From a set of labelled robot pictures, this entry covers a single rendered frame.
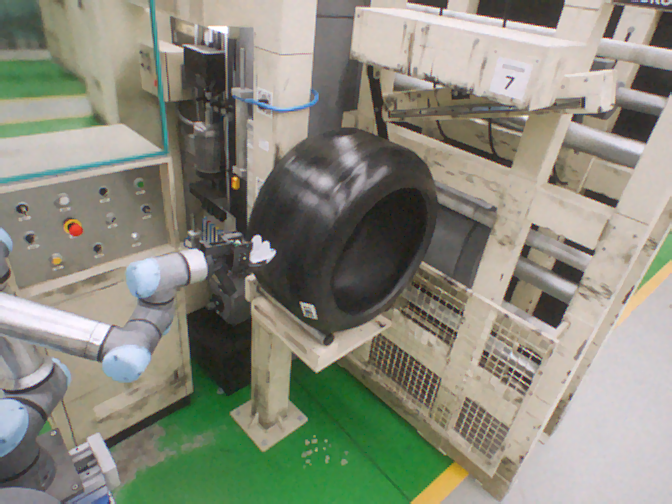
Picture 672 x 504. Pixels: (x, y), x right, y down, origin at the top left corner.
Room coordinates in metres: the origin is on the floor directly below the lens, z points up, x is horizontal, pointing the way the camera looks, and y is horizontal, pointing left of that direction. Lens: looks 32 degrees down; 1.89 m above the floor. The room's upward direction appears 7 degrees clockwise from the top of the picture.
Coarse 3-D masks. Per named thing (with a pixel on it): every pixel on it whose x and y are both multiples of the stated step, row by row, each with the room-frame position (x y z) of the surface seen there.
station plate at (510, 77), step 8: (496, 64) 1.20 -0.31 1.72; (504, 64) 1.19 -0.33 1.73; (512, 64) 1.17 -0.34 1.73; (520, 64) 1.16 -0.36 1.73; (528, 64) 1.15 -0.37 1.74; (496, 72) 1.20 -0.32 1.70; (504, 72) 1.18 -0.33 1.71; (512, 72) 1.17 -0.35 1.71; (520, 72) 1.16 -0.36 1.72; (528, 72) 1.14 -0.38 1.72; (496, 80) 1.19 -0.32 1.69; (504, 80) 1.18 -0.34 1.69; (512, 80) 1.17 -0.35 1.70; (520, 80) 1.15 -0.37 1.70; (496, 88) 1.19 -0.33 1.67; (504, 88) 1.18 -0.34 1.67; (512, 88) 1.16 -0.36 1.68; (520, 88) 1.15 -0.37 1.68; (512, 96) 1.16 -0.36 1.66; (520, 96) 1.15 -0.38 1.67
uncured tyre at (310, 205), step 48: (336, 144) 1.18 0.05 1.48; (384, 144) 1.21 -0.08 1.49; (288, 192) 1.07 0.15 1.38; (336, 192) 1.02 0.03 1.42; (384, 192) 1.09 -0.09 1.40; (432, 192) 1.27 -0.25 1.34; (288, 240) 0.99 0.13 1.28; (336, 240) 0.98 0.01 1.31; (384, 240) 1.44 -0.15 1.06; (288, 288) 0.96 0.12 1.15; (336, 288) 1.31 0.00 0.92; (384, 288) 1.30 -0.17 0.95
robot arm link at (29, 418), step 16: (0, 400) 0.66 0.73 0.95; (16, 400) 0.68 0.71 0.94; (0, 416) 0.63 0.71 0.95; (16, 416) 0.63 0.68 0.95; (32, 416) 0.66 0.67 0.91; (0, 432) 0.59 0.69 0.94; (16, 432) 0.60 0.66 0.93; (32, 432) 0.64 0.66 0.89; (0, 448) 0.57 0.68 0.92; (16, 448) 0.59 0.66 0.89; (32, 448) 0.62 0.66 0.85; (0, 464) 0.56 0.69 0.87; (16, 464) 0.58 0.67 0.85
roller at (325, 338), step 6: (264, 294) 1.25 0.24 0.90; (282, 306) 1.18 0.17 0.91; (288, 312) 1.16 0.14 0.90; (294, 318) 1.14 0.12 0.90; (300, 324) 1.12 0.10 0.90; (306, 330) 1.10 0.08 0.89; (312, 330) 1.08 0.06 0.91; (318, 330) 1.08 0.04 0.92; (318, 336) 1.06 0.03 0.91; (324, 336) 1.05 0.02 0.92; (330, 336) 1.06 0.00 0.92; (324, 342) 1.04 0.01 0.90; (330, 342) 1.06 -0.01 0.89
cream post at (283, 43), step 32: (256, 0) 1.42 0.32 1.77; (288, 0) 1.36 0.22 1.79; (256, 32) 1.42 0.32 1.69; (288, 32) 1.37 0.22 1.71; (256, 64) 1.42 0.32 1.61; (288, 64) 1.37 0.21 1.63; (256, 96) 1.42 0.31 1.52; (288, 96) 1.37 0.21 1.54; (256, 128) 1.42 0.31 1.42; (288, 128) 1.38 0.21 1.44; (256, 160) 1.41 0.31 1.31; (256, 320) 1.41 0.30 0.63; (256, 352) 1.40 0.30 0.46; (288, 352) 1.42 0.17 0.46; (256, 384) 1.40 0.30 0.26; (288, 384) 1.43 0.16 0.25
